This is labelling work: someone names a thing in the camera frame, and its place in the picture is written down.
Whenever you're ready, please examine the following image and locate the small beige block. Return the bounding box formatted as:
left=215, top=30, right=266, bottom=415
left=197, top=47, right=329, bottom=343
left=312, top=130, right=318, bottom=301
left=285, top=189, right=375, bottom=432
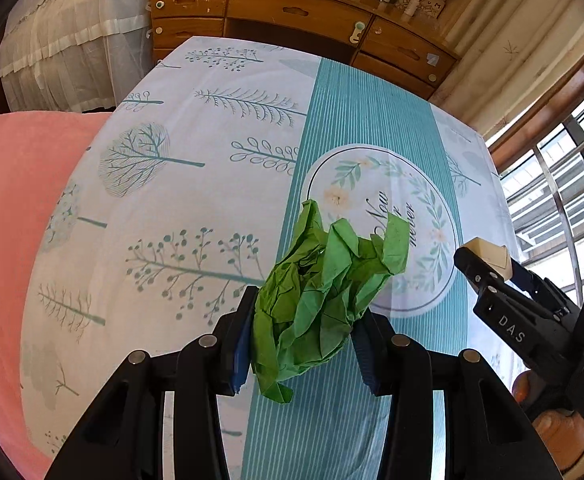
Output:
left=463, top=237, right=513, bottom=281

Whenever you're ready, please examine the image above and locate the green paper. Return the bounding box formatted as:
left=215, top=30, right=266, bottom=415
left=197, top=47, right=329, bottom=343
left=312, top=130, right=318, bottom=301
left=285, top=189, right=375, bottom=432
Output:
left=252, top=200, right=410, bottom=404

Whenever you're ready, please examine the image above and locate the person right hand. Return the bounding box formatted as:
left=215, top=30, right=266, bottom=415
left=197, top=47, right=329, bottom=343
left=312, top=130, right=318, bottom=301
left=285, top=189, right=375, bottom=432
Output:
left=510, top=369, right=584, bottom=480

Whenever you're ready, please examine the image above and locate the window grille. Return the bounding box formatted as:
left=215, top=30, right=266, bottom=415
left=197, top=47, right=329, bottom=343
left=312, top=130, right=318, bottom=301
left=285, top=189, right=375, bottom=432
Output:
left=501, top=98, right=584, bottom=304

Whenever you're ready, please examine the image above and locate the tree print tablecloth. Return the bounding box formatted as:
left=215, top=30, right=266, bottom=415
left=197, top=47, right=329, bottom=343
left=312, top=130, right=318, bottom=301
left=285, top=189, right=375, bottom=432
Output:
left=21, top=37, right=522, bottom=479

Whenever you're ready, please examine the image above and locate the beige curtain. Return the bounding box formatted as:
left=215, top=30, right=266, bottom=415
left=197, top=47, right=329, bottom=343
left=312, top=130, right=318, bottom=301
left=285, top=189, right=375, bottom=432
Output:
left=431, top=0, right=584, bottom=138

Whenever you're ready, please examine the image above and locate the pink bedspread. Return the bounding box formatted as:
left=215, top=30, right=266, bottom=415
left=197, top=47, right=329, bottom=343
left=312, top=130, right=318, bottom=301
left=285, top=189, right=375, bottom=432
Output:
left=0, top=112, right=109, bottom=479

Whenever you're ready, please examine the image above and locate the wooden dresser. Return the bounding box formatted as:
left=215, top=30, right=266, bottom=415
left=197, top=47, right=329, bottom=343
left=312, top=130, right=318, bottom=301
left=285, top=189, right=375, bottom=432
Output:
left=147, top=0, right=459, bottom=99

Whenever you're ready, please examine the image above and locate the lace covered furniture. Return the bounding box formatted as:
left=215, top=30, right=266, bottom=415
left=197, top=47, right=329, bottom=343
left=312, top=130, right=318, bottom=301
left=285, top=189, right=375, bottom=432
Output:
left=0, top=0, right=152, bottom=112

